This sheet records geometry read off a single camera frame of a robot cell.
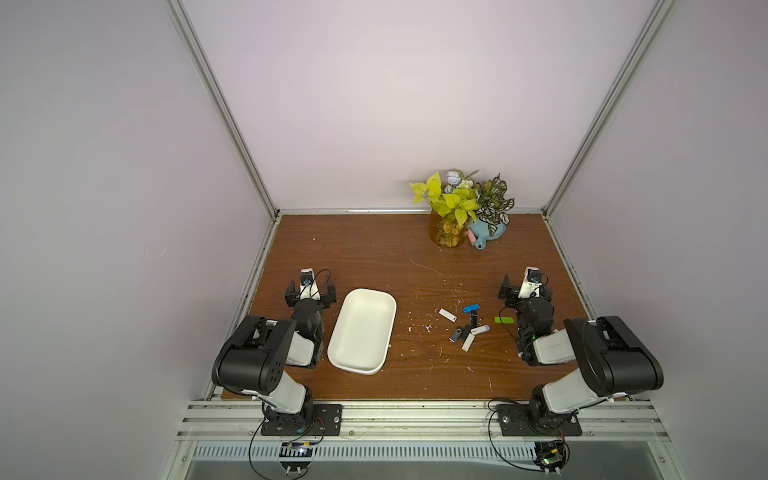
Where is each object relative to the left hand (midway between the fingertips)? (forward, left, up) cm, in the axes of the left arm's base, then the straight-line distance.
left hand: (313, 276), depth 89 cm
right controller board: (-42, -63, -12) cm, 77 cm away
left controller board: (-43, -1, -15) cm, 46 cm away
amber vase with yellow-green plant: (+19, -43, +14) cm, 49 cm away
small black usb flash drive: (-14, -43, -10) cm, 47 cm away
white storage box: (-14, -15, -10) cm, 23 cm away
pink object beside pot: (+24, -54, -9) cm, 59 cm away
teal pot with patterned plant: (+15, -55, +11) cm, 58 cm away
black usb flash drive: (-8, -50, -11) cm, 52 cm away
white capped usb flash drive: (-12, -51, -10) cm, 53 cm away
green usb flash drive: (-11, -57, -5) cm, 59 cm away
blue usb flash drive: (-5, -49, -10) cm, 51 cm away
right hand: (+1, -65, +1) cm, 65 cm away
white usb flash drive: (-6, -40, -10) cm, 42 cm away
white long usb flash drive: (-16, -47, -10) cm, 50 cm away
